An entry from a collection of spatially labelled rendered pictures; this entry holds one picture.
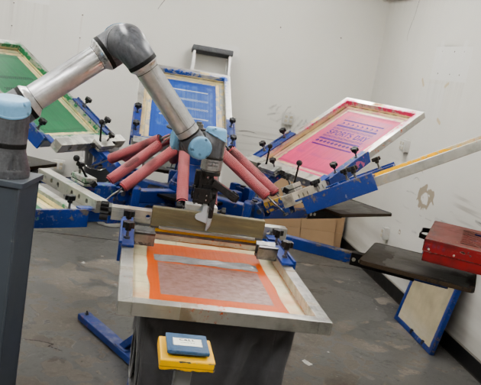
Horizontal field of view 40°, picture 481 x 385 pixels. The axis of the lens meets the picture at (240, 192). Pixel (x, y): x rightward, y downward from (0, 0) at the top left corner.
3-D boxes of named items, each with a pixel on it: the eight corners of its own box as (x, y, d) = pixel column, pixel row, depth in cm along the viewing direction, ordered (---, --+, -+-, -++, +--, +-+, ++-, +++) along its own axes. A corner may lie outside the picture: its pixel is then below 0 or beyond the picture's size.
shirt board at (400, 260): (473, 284, 294) (477, 266, 292) (469, 309, 257) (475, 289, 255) (201, 215, 338) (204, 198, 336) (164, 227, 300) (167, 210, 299)
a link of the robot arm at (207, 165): (221, 158, 237) (224, 162, 229) (219, 170, 238) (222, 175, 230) (201, 155, 236) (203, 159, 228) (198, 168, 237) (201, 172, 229)
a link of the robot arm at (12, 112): (-16, 141, 189) (-12, 94, 186) (-15, 134, 201) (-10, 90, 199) (28, 147, 193) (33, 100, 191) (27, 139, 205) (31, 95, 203)
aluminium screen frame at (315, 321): (330, 335, 183) (332, 322, 182) (115, 314, 172) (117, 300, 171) (272, 251, 259) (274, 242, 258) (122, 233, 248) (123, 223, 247)
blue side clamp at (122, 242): (131, 262, 220) (134, 242, 218) (116, 260, 219) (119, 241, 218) (132, 237, 249) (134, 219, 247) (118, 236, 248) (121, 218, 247)
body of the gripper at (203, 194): (190, 199, 239) (195, 166, 237) (214, 202, 240) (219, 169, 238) (192, 204, 231) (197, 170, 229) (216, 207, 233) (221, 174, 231)
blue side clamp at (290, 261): (292, 281, 230) (296, 261, 229) (279, 279, 229) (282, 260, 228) (275, 255, 259) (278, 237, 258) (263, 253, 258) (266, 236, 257)
